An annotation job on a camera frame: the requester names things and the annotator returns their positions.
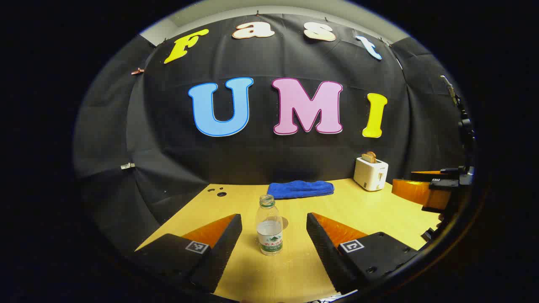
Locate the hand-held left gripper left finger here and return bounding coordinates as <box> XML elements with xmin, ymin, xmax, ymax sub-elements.
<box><xmin>134</xmin><ymin>213</ymin><xmax>243</xmax><ymax>294</ymax></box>

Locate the white toaster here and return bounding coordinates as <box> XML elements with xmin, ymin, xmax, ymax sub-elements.
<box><xmin>353</xmin><ymin>157</ymin><xmax>389</xmax><ymax>192</ymax></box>

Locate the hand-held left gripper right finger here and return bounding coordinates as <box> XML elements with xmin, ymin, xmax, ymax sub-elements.
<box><xmin>306</xmin><ymin>212</ymin><xmax>418</xmax><ymax>295</ymax></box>

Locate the folded blue towel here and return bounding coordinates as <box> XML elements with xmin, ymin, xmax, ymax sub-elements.
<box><xmin>267</xmin><ymin>180</ymin><xmax>335</xmax><ymax>199</ymax></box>

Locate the black backdrop cloth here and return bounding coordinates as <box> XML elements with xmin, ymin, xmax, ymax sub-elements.
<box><xmin>72</xmin><ymin>13</ymin><xmax>468</xmax><ymax>253</ymax></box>

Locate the clear plastic water bottle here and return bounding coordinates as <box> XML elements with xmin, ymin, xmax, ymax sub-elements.
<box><xmin>256</xmin><ymin>194</ymin><xmax>284</xmax><ymax>256</ymax></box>

